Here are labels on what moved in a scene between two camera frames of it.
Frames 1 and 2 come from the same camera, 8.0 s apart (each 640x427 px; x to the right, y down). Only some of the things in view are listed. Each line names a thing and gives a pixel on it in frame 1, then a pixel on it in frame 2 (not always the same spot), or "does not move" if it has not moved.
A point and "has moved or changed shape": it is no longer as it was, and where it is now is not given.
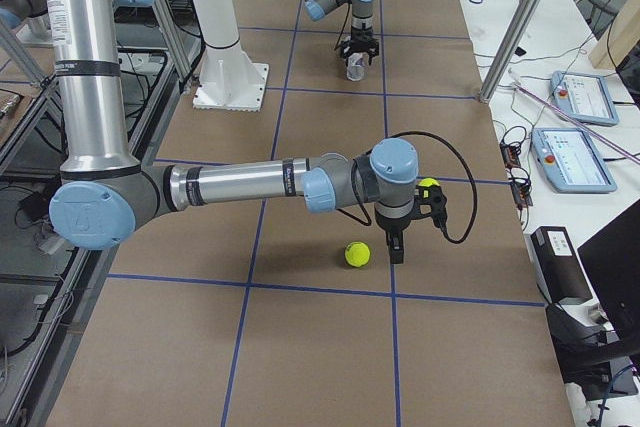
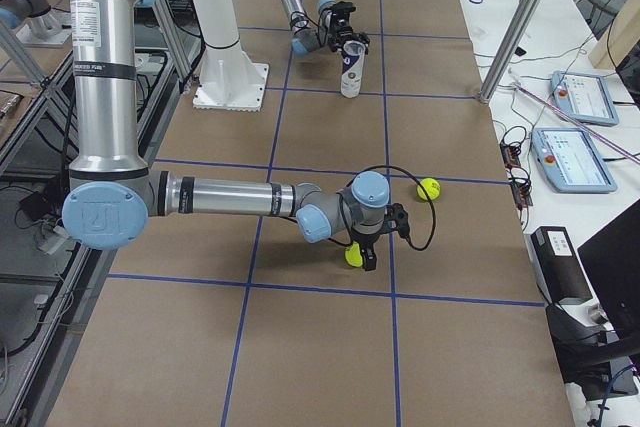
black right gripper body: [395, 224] to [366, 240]
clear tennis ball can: [357, 66] has moved or changed shape
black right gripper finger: [396, 248] to [370, 259]
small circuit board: [510, 156] does not move
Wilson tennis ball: [429, 182] does not move
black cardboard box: [562, 272] does not move
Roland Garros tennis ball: [357, 254] does not move
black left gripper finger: [373, 51] to [365, 40]
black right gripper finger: [389, 239] to [362, 252]
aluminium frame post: [521, 22] does not move
